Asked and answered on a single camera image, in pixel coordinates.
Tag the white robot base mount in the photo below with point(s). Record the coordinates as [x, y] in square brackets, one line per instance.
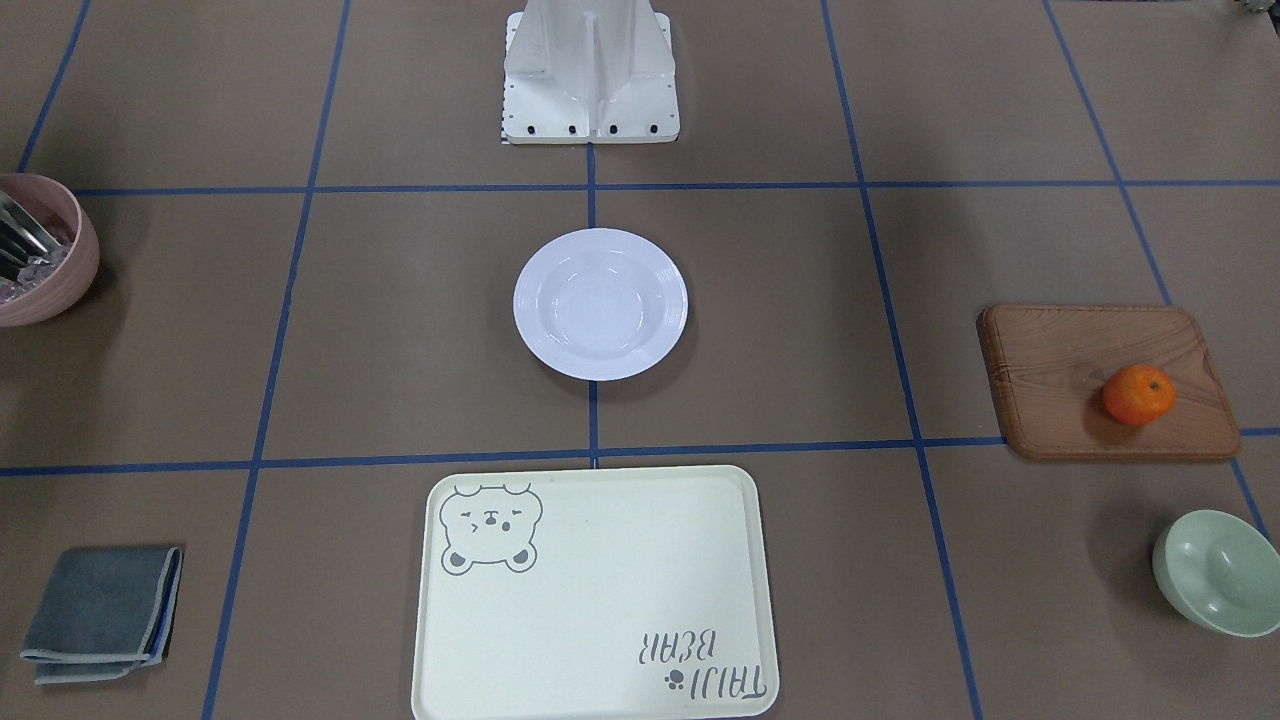
[579, 72]

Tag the metal tongs in bowl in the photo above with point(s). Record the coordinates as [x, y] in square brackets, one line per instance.
[29, 253]

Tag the cream bear print tray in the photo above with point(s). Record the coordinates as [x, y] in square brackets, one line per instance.
[633, 593]

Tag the folded grey cloth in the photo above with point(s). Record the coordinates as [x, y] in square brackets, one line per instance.
[105, 612]

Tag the pink bowl with ice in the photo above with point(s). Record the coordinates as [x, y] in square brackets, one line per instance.
[55, 207]

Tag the wooden cutting board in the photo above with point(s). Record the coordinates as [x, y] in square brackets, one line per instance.
[1047, 366]

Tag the light green bowl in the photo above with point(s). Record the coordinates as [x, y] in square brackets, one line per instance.
[1219, 572]

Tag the orange mandarin fruit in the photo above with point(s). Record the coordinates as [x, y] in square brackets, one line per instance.
[1138, 394]

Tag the white round plate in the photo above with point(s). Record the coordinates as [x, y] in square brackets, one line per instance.
[600, 304]

